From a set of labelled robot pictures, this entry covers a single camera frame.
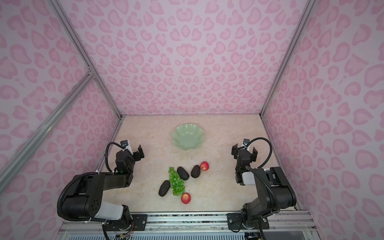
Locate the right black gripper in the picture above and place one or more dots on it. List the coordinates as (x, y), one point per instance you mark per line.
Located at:
(244, 153)

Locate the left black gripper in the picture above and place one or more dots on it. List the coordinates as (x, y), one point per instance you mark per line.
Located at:
(135, 154)

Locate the red fake apple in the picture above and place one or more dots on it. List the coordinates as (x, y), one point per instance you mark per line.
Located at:
(186, 198)
(204, 166)

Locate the dark avocado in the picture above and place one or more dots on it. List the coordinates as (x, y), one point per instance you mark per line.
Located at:
(166, 185)
(183, 174)
(196, 171)

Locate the green fake grape bunch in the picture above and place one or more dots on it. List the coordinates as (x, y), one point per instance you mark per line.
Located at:
(177, 184)

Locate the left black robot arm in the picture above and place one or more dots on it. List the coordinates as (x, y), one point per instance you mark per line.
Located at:
(81, 200)

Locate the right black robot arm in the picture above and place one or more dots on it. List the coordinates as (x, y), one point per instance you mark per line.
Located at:
(274, 192)

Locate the light green wavy fruit bowl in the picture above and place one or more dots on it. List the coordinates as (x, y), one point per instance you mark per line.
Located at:
(188, 136)

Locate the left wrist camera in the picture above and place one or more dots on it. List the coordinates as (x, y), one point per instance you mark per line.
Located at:
(124, 144)

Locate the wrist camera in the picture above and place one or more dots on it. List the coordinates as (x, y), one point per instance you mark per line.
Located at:
(124, 144)
(246, 143)

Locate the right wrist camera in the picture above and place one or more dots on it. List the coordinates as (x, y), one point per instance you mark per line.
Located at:
(246, 143)

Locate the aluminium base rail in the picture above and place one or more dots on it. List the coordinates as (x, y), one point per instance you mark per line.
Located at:
(286, 225)

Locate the aluminium frame diagonal bar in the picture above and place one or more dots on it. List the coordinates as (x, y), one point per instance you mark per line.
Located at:
(19, 160)

